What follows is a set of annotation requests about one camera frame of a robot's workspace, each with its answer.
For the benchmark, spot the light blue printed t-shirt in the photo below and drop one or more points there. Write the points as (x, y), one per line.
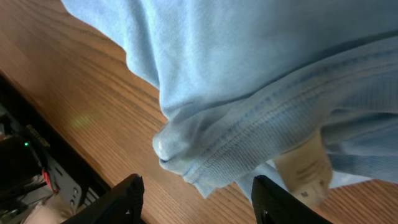
(304, 92)

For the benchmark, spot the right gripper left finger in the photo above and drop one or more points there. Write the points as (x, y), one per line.
(122, 204)

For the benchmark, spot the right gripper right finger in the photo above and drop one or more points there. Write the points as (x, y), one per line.
(274, 205)

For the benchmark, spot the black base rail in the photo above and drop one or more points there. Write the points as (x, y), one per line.
(36, 162)

